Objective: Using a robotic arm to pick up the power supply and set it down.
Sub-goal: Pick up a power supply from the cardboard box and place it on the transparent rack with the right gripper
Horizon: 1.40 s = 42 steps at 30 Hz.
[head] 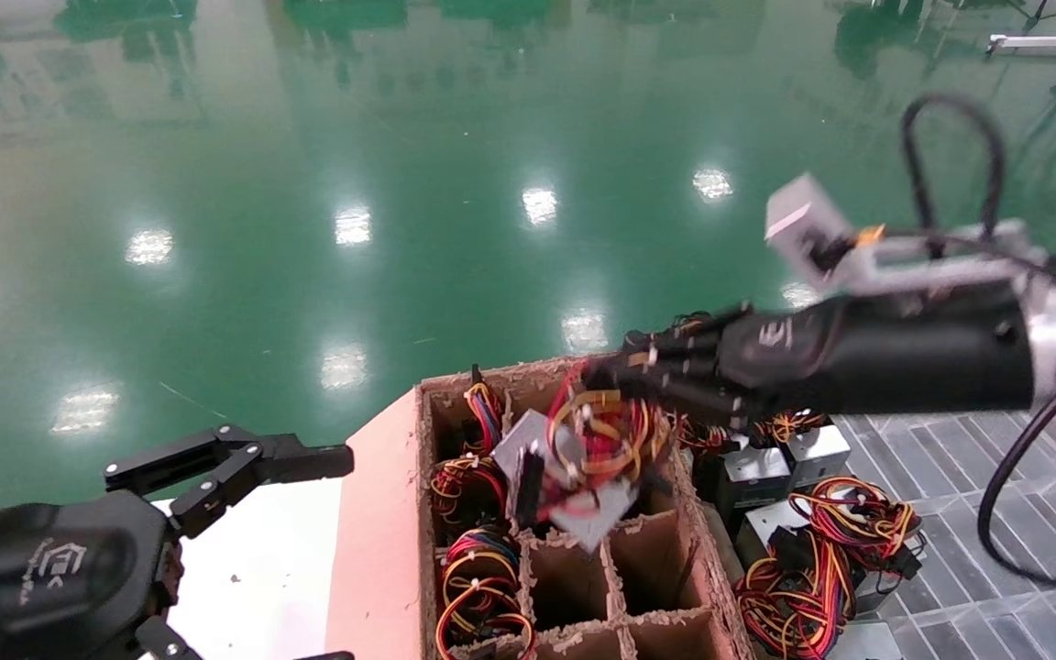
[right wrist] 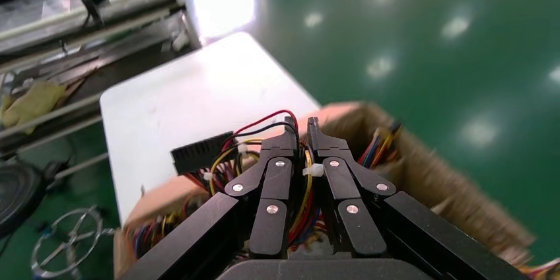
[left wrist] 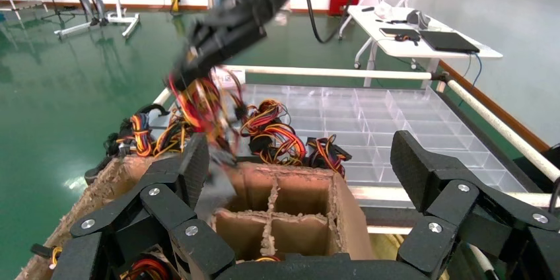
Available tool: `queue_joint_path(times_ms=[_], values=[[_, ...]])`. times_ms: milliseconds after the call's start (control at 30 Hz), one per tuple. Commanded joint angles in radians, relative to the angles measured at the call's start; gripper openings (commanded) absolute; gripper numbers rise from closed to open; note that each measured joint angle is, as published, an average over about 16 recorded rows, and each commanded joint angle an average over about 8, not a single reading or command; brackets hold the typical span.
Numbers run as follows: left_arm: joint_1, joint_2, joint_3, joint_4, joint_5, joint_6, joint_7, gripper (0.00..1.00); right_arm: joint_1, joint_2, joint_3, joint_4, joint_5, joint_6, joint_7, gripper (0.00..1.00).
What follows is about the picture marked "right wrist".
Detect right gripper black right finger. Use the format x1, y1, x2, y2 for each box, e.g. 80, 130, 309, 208
306, 116, 398, 258

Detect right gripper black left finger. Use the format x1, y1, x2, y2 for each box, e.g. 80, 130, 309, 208
224, 116, 302, 260

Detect wire bundle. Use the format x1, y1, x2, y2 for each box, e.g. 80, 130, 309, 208
169, 109, 327, 244

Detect cardboard box with dividers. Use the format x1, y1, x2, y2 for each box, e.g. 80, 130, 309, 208
112, 100, 537, 280

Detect yellow crumpled sheet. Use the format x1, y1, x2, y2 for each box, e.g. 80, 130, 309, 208
0, 80, 67, 135

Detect black round disc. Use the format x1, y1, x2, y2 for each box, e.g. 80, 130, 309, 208
0, 160, 47, 237

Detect power supply with coloured wires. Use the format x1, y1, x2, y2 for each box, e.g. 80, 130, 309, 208
356, 120, 402, 170

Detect wire bundles in left cells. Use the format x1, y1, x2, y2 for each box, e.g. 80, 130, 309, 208
124, 195, 215, 259

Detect chrome wire ring guard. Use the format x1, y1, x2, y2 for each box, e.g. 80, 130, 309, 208
29, 205, 106, 280

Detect metal rack frame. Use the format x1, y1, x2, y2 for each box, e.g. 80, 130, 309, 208
0, 0, 202, 148

